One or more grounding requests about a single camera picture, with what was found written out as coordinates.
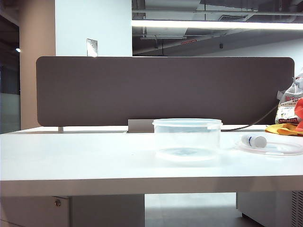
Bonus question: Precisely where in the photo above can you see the round transparent plastic box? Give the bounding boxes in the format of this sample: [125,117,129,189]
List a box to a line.
[152,118,223,164]

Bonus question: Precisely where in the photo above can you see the small white medicine bottle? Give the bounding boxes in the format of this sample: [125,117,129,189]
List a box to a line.
[241,134,268,148]

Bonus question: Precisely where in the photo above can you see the round transparent clip lid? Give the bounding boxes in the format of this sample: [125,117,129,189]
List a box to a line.
[234,139,303,158]

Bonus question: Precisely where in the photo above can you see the long ceiling light strip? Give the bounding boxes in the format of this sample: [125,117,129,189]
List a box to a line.
[132,19,303,30]

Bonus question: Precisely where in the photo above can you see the white drawer cabinet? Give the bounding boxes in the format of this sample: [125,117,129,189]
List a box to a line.
[0,195,145,227]

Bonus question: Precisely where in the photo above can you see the ceiling vent grille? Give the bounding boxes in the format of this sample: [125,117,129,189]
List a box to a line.
[219,14,248,22]

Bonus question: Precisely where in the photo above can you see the yellow cloth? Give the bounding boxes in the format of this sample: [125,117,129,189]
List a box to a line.
[265,122,303,137]

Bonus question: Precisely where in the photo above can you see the white printed plastic bag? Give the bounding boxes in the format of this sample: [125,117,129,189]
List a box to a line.
[276,73,303,125]

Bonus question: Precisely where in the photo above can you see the white vented cabinet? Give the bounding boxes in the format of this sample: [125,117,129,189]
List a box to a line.
[236,190,303,227]

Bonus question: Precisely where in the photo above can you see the red-orange cloth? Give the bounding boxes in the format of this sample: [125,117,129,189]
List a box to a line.
[294,98,303,132]

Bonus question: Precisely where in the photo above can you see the metal wall plate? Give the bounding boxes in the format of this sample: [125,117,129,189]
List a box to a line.
[86,38,98,58]

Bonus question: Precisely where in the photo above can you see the grey cable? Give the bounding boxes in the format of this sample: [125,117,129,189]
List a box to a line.
[222,105,279,132]

